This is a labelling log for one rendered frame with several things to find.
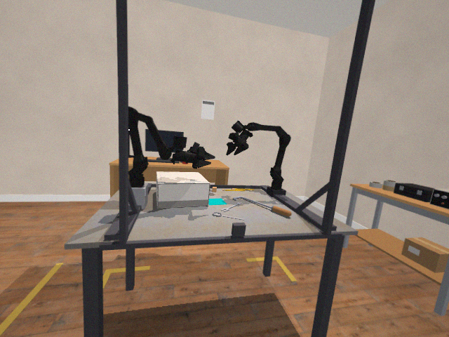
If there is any white box-shaped cabinet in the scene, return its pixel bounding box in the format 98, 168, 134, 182
156, 172, 210, 209

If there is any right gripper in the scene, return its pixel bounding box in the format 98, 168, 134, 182
226, 135, 249, 155

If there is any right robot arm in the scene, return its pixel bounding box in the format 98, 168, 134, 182
228, 121, 291, 190

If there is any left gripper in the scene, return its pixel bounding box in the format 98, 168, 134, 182
184, 147, 215, 169

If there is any dark grey metal frame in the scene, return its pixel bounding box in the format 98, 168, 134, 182
116, 0, 375, 244

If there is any grey spoon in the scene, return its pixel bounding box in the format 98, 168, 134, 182
213, 212, 230, 218

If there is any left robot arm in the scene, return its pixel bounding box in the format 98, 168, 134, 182
128, 107, 187, 187

